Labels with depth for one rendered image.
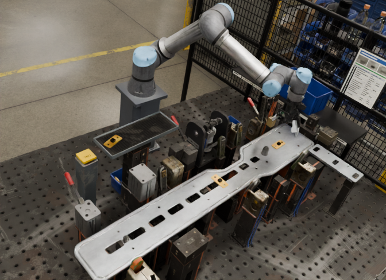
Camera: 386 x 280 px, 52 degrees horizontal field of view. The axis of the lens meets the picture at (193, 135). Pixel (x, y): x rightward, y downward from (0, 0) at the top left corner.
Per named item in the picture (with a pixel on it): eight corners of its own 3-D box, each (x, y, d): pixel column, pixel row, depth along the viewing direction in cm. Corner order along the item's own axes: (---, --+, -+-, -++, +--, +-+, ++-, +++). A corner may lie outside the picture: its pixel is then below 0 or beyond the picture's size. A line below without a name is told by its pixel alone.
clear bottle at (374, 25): (370, 50, 218) (387, 15, 205) (360, 45, 221) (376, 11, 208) (375, 47, 221) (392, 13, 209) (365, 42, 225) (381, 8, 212)
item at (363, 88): (371, 111, 222) (398, 63, 203) (337, 92, 234) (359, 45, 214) (373, 110, 224) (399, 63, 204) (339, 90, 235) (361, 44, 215)
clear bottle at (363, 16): (354, 42, 222) (370, 8, 210) (344, 37, 226) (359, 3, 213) (359, 39, 226) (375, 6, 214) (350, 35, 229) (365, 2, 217)
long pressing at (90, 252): (103, 292, 133) (103, 290, 132) (68, 247, 144) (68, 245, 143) (316, 144, 217) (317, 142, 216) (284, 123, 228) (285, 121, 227)
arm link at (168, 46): (136, 53, 207) (216, 4, 173) (150, 43, 218) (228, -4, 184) (148, 72, 210) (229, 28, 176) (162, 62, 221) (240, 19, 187)
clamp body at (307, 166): (289, 221, 209) (312, 176, 187) (272, 207, 215) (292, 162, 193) (298, 213, 215) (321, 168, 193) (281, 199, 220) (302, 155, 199)
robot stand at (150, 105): (112, 140, 236) (115, 84, 210) (141, 129, 247) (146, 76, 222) (131, 161, 225) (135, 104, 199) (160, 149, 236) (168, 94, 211)
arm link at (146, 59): (127, 74, 202) (128, 50, 193) (141, 64, 211) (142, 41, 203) (146, 82, 199) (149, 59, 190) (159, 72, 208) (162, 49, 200)
